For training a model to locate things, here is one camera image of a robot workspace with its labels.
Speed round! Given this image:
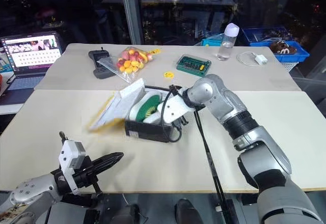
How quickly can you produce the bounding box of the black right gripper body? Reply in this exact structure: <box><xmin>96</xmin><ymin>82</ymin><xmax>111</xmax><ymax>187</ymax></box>
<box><xmin>171</xmin><ymin>114</ymin><xmax>188</xmax><ymax>132</ymax></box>

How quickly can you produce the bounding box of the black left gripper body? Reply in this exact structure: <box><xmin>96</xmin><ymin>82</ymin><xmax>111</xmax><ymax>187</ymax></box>
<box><xmin>72</xmin><ymin>155</ymin><xmax>101</xmax><ymax>190</ymax></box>

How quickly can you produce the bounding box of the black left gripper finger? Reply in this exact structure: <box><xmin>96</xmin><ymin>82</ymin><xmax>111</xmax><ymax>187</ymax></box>
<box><xmin>93</xmin><ymin>157</ymin><xmax>121</xmax><ymax>172</ymax></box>
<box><xmin>91</xmin><ymin>152</ymin><xmax>125</xmax><ymax>165</ymax></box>

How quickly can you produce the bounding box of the black shoebox with yellow lid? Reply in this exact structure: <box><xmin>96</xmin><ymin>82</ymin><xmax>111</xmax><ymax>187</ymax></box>
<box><xmin>87</xmin><ymin>78</ymin><xmax>191</xmax><ymax>144</ymax></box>

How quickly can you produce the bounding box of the open laptop computer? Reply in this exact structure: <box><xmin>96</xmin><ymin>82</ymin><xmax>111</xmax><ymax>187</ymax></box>
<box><xmin>0</xmin><ymin>31</ymin><xmax>64</xmax><ymax>106</ymax></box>

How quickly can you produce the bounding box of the white shoe with green sole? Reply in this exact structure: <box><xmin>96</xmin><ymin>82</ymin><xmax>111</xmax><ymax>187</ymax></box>
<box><xmin>143</xmin><ymin>111</ymin><xmax>164</xmax><ymax>126</ymax></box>
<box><xmin>129</xmin><ymin>94</ymin><xmax>162</xmax><ymax>123</ymax></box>

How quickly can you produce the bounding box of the green screwdriver bit case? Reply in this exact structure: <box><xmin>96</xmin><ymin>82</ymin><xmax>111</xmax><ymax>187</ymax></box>
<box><xmin>176</xmin><ymin>53</ymin><xmax>213</xmax><ymax>78</ymax></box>

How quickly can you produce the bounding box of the clear bag of toy fruit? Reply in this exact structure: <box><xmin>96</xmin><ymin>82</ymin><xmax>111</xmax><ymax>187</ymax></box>
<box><xmin>97</xmin><ymin>46</ymin><xmax>162</xmax><ymax>83</ymax></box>

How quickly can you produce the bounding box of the teal plastic box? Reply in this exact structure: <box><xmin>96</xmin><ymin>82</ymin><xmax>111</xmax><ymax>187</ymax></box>
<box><xmin>201</xmin><ymin>33</ymin><xmax>230</xmax><ymax>47</ymax></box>

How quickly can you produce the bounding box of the clear bottle with white cap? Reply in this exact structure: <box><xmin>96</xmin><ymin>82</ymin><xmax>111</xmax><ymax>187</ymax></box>
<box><xmin>216</xmin><ymin>22</ymin><xmax>240</xmax><ymax>62</ymax></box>

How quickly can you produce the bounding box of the dark rounded shape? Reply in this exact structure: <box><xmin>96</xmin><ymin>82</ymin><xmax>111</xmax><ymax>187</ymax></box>
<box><xmin>174</xmin><ymin>198</ymin><xmax>202</xmax><ymax>224</ymax></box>

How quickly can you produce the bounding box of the black handheld controller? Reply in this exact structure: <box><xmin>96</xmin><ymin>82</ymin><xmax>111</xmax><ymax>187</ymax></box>
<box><xmin>88</xmin><ymin>48</ymin><xmax>116</xmax><ymax>80</ymax></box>

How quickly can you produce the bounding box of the white charger plug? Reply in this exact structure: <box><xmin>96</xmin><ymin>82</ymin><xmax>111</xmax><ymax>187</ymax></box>
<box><xmin>254</xmin><ymin>54</ymin><xmax>268</xmax><ymax>67</ymax></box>

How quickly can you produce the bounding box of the blue plastic bin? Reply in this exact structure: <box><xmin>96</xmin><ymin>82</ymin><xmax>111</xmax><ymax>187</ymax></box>
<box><xmin>250</xmin><ymin>40</ymin><xmax>311</xmax><ymax>64</ymax></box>
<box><xmin>241</xmin><ymin>26</ymin><xmax>294</xmax><ymax>44</ymax></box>

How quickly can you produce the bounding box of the white mesh basket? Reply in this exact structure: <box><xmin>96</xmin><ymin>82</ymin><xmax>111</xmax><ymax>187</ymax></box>
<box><xmin>282</xmin><ymin>61</ymin><xmax>307</xmax><ymax>73</ymax></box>

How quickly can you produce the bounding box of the brown and white plush item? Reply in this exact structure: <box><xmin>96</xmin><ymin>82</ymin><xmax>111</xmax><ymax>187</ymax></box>
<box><xmin>269</xmin><ymin>40</ymin><xmax>298</xmax><ymax>55</ymax></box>

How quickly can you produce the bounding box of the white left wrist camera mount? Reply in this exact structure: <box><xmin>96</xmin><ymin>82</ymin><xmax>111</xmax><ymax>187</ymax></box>
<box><xmin>58</xmin><ymin>139</ymin><xmax>87</xmax><ymax>195</ymax></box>

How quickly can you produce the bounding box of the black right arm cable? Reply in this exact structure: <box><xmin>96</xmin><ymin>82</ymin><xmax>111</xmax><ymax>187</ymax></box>
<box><xmin>159</xmin><ymin>83</ymin><xmax>233</xmax><ymax>224</ymax></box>

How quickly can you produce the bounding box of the white charger cable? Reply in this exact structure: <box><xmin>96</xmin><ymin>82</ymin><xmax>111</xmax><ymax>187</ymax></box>
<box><xmin>236</xmin><ymin>51</ymin><xmax>261</xmax><ymax>68</ymax></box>

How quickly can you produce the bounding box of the grey window frame post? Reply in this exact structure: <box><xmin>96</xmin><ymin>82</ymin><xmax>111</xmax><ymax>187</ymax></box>
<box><xmin>119</xmin><ymin>0</ymin><xmax>143</xmax><ymax>44</ymax></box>

